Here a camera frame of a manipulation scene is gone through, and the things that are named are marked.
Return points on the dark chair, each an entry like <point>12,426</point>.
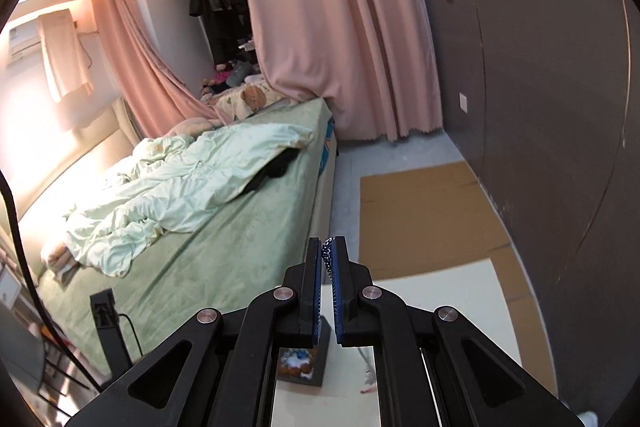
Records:
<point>30,352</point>

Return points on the flat cardboard sheet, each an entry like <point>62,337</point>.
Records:
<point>425,217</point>

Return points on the narrow pink curtain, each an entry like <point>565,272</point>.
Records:
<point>145,57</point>

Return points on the beige headboard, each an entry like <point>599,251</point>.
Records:
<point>65,162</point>

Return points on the black jewelry box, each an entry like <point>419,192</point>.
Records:
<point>321,359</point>

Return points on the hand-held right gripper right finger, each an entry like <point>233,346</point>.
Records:
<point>341,302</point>

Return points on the pink plush toy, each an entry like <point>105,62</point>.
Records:
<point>195,125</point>

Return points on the dark cloth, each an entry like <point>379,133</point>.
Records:
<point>275,168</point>

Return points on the white wall socket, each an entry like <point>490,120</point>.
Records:
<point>464,103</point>

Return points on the white air conditioner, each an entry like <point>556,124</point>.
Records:
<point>22,42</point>
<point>65,52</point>

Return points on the pile of assorted jewelry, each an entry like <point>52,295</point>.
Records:
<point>297,363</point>

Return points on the green bed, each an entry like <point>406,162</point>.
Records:
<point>225,247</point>

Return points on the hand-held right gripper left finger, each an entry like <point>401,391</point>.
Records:
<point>317,297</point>

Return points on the black stand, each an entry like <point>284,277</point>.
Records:
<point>109,332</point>

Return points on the heap of plush toys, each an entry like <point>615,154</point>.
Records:
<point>232,76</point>

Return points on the wide pink curtain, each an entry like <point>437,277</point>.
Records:
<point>330,17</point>

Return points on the light green duvet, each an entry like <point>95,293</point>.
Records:
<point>175,197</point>

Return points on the printed pillow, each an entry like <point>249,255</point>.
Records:
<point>245,99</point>

